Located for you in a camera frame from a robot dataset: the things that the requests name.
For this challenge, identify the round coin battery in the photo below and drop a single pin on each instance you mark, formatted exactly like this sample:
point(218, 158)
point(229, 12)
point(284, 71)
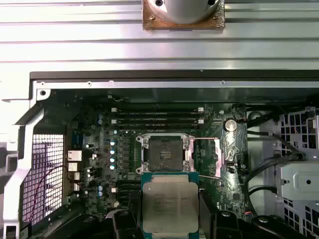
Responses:
point(230, 125)

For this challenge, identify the brown square base plate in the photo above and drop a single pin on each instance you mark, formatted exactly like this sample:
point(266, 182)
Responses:
point(147, 25)

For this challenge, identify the silver CPU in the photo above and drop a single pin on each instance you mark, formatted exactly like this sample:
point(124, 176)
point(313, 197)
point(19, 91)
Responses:
point(169, 201)

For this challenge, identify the metal socket cover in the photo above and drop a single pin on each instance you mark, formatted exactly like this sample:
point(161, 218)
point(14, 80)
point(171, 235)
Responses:
point(219, 154)

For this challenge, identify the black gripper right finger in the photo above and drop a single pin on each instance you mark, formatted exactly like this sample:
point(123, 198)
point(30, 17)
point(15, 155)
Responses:
point(209, 219)

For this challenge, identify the silver port connector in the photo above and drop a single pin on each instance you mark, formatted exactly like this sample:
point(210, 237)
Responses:
point(73, 176)
point(74, 155)
point(74, 166)

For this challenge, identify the metal drive cage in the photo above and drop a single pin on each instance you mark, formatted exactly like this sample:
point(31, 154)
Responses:
point(299, 179)

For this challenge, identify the cylindrical capacitor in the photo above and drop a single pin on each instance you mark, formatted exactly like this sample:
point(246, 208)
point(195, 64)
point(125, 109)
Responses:
point(112, 152)
point(112, 159)
point(112, 166)
point(100, 188)
point(100, 193)
point(113, 143)

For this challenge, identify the metal locking lever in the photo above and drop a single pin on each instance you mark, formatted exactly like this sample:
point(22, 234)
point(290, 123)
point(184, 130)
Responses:
point(210, 176)

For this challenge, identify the black RAM slot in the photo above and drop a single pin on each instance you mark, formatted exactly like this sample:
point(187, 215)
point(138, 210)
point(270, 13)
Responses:
point(157, 115)
point(157, 121)
point(157, 109)

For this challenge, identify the green motherboard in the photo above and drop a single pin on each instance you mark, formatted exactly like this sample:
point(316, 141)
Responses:
point(234, 184)

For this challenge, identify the CPU socket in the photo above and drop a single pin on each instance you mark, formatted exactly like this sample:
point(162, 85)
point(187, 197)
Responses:
point(164, 152)

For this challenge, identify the black PC case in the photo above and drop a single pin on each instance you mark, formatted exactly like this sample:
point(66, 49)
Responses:
point(149, 83)

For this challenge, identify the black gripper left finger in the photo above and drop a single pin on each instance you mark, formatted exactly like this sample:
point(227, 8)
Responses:
point(124, 226)

